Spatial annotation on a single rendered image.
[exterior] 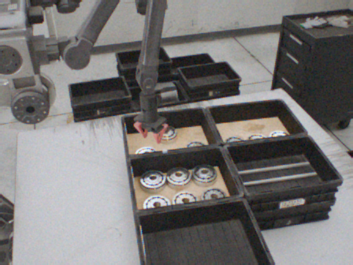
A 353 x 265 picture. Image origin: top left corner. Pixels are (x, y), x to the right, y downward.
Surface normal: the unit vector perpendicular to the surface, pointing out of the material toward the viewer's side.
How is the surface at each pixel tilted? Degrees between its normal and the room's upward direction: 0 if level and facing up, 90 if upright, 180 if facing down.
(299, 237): 0
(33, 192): 0
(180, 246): 0
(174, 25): 90
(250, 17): 90
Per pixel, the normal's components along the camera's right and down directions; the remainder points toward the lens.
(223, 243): 0.00, -0.79
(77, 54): 0.29, 0.48
